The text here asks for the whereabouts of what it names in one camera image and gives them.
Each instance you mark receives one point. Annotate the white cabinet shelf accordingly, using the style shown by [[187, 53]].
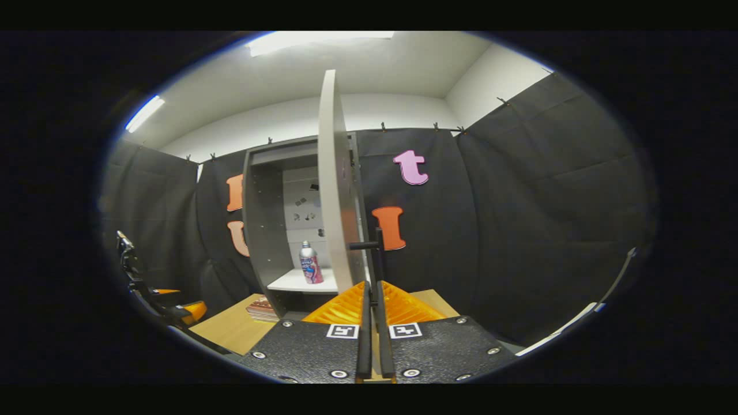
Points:
[[288, 282]]

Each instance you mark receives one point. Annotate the black backdrop cloth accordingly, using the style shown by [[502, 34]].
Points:
[[519, 202]]

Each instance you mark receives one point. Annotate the row of black cloth clips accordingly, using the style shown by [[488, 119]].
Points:
[[436, 126]]

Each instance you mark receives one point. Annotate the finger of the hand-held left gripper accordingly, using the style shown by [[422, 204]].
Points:
[[195, 312], [166, 291]]

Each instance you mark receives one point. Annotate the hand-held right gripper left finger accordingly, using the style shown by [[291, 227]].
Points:
[[364, 346]]

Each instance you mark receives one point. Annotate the dark grey cabinet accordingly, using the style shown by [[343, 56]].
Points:
[[262, 230]]

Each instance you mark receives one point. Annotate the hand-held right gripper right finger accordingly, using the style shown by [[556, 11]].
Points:
[[385, 346]]

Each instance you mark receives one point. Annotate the silver bottle with pink label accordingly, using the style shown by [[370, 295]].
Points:
[[310, 268]]

